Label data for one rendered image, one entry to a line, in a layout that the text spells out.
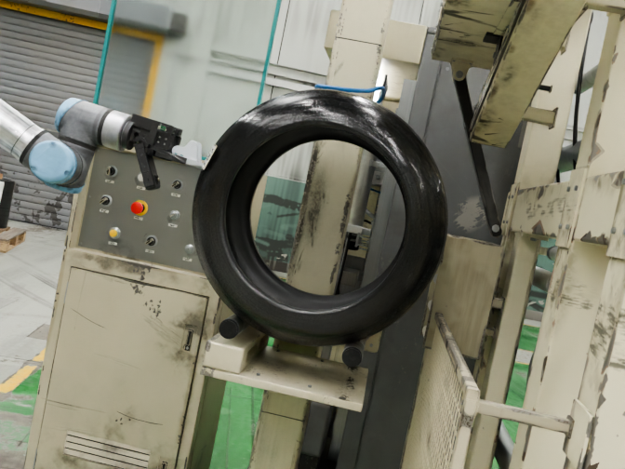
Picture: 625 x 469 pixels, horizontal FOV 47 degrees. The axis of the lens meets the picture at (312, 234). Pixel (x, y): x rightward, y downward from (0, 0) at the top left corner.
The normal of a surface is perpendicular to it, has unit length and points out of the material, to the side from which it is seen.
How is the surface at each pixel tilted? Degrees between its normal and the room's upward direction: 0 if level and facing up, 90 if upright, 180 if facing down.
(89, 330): 90
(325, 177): 90
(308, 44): 90
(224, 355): 90
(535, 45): 162
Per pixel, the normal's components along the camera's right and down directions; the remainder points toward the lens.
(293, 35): 0.09, 0.07
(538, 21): -0.22, 0.94
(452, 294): -0.11, 0.03
